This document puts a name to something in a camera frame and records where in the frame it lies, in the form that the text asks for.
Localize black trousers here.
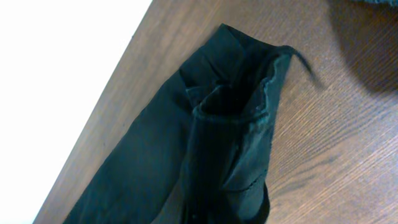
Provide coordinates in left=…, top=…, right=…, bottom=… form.
left=65, top=24, right=307, bottom=223

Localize blue denim jeans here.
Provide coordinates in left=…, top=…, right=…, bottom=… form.
left=354, top=0, right=398, bottom=7

